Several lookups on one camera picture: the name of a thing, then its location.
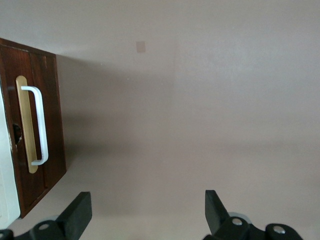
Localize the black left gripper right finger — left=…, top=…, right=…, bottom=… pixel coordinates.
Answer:
left=203, top=189, right=305, bottom=240

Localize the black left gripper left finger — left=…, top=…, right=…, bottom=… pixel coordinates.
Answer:
left=0, top=191, right=93, bottom=240

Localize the dark wood drawer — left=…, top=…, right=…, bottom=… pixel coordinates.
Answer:
left=0, top=37, right=68, bottom=219

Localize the white drawer handle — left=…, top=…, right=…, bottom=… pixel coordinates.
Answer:
left=20, top=85, right=50, bottom=167

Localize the tan handle backing plate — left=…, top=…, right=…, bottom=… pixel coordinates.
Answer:
left=15, top=75, right=39, bottom=174

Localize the cream white cabinet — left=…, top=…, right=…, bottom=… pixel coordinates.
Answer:
left=0, top=83, right=21, bottom=225

